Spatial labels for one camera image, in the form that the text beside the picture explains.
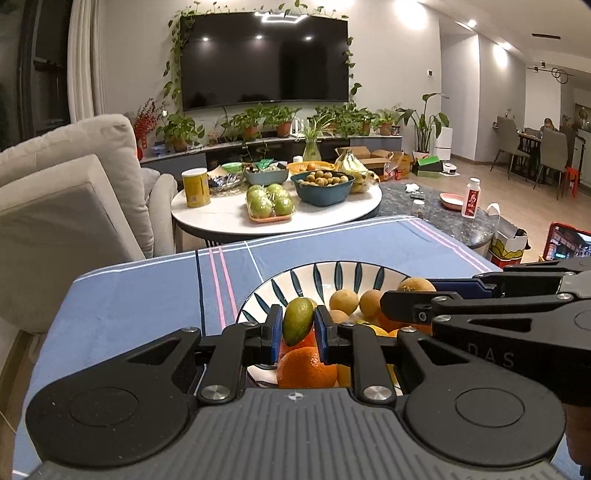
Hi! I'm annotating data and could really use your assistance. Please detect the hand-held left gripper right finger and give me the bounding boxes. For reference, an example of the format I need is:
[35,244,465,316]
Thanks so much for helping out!
[314,305,462,407]

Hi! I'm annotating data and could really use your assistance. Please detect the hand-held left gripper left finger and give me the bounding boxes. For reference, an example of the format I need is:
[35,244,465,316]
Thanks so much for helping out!
[122,305,284,406]

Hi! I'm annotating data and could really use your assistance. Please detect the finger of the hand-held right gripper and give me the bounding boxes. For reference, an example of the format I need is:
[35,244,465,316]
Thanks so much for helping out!
[380,290,578,340]
[431,257,591,300]

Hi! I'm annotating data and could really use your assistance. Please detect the small orange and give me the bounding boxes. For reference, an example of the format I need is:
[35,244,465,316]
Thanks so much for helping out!
[375,312,407,333]

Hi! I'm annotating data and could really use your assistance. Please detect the green oval fruit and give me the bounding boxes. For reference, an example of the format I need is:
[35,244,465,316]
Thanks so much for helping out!
[283,298,315,347]

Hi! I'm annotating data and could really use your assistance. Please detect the large orange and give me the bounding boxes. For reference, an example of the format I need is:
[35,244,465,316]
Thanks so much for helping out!
[277,346,339,389]

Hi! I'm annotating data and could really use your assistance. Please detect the white blue-striped bowl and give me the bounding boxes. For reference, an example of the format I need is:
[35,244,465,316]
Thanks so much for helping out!
[236,261,416,397]

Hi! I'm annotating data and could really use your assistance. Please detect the person's right forearm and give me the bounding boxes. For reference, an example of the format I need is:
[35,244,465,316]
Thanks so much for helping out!
[563,404,591,480]

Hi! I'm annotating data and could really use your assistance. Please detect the pile of small brown fruits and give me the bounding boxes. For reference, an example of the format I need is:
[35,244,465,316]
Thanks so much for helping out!
[297,171,349,188]

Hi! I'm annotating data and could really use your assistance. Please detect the white and yellow paper bag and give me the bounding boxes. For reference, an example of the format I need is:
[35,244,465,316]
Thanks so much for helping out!
[485,203,529,268]

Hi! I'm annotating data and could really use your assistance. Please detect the dark marble table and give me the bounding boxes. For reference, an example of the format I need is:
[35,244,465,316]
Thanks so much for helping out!
[376,181,495,252]

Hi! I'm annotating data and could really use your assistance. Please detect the white bottle with red label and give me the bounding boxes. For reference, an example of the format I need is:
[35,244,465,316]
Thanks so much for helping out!
[462,177,482,217]

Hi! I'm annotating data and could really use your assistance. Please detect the phone with red case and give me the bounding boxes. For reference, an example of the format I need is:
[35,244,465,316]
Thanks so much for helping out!
[542,222,591,264]

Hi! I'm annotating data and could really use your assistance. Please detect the green box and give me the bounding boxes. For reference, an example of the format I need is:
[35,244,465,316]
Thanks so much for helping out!
[412,156,451,177]

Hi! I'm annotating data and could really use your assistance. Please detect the round white coffee table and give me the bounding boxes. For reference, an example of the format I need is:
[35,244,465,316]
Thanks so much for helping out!
[171,178,383,241]

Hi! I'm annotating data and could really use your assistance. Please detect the tray of green apples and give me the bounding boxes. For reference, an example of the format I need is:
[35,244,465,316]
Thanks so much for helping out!
[246,184,295,223]

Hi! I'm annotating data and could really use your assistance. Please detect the teal bowl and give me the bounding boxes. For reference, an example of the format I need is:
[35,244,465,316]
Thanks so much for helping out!
[290,171,355,207]

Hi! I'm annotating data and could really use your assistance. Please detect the blue striped tablecloth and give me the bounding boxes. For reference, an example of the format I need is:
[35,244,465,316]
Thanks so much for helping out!
[11,215,573,480]

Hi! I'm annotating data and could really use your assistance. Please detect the white air purifier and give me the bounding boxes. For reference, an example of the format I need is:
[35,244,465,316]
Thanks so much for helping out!
[431,128,453,161]

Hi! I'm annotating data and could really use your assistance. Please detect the open cardboard box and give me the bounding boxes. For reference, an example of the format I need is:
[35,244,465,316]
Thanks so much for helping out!
[335,145,372,162]
[372,148,414,178]

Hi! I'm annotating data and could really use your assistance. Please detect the bunch of bananas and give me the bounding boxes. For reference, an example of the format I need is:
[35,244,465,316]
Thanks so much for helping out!
[335,150,380,193]

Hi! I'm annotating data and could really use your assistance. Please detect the red stool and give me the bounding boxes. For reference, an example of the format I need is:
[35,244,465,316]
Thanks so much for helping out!
[561,166,580,197]

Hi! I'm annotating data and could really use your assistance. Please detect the grey dining chair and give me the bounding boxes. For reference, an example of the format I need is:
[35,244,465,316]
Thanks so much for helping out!
[533,127,571,199]
[489,115,532,181]

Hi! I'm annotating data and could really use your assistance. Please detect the grey plastic basket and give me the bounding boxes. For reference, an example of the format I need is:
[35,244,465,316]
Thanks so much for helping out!
[243,161,289,186]

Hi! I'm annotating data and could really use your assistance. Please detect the dining table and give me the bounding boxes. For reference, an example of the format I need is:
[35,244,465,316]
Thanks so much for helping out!
[517,131,543,176]

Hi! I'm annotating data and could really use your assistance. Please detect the glass dish of snacks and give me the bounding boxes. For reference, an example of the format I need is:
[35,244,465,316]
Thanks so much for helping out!
[208,165,243,190]

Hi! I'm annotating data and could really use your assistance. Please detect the yellow can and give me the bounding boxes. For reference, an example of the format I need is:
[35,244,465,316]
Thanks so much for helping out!
[181,168,212,208]

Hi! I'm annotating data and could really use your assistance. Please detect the tall leafy floor plant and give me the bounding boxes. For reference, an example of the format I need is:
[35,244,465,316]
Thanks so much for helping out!
[397,92,451,158]

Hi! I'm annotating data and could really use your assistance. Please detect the yellow plastic basket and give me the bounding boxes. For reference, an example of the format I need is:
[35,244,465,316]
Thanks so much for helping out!
[286,161,335,175]

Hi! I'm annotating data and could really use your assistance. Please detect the spider plant in glass vase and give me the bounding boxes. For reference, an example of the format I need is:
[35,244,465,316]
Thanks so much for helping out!
[298,115,338,162]

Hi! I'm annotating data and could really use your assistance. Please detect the grey television cabinet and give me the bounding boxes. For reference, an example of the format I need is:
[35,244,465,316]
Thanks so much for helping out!
[140,134,402,181]

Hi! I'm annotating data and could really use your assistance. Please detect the row of potted plants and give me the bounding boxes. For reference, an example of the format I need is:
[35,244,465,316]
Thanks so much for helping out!
[154,104,400,153]

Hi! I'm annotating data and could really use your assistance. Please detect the beige sofa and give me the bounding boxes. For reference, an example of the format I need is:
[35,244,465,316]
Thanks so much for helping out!
[0,114,178,370]

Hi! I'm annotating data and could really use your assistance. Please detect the red berry branches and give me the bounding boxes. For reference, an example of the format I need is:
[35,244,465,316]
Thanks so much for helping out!
[131,99,169,148]

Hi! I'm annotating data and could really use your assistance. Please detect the white curtain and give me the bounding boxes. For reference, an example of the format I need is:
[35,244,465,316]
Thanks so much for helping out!
[67,0,109,123]

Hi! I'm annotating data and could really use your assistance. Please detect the black ring ceiling lamp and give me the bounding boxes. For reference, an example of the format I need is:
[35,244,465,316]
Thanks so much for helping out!
[526,65,575,84]

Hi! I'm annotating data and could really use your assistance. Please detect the black wall television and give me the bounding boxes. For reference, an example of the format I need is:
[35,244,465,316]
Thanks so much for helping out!
[180,11,350,112]

